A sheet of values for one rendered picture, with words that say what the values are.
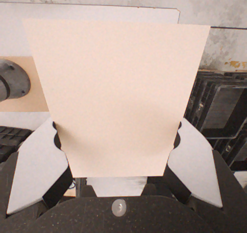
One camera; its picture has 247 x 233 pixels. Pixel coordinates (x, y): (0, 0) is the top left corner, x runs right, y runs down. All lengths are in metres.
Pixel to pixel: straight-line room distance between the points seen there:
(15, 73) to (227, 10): 1.55
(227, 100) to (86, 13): 0.99
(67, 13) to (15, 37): 0.22
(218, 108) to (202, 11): 0.82
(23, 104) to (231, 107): 1.28
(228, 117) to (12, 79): 1.30
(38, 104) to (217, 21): 1.48
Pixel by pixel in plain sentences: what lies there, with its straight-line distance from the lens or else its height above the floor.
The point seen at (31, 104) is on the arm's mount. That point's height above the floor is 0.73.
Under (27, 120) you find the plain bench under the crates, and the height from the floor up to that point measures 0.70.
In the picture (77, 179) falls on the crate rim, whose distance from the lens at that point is 0.57.
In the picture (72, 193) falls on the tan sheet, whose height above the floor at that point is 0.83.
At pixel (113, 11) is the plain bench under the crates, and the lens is 0.52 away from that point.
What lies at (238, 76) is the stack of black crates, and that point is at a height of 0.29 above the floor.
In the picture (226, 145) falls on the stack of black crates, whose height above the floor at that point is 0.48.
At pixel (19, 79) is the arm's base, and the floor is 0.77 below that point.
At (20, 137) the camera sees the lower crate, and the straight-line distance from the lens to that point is 0.76.
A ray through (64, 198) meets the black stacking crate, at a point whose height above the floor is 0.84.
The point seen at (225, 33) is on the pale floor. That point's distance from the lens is 1.55.
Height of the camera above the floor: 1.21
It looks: 61 degrees down
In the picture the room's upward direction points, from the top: 175 degrees clockwise
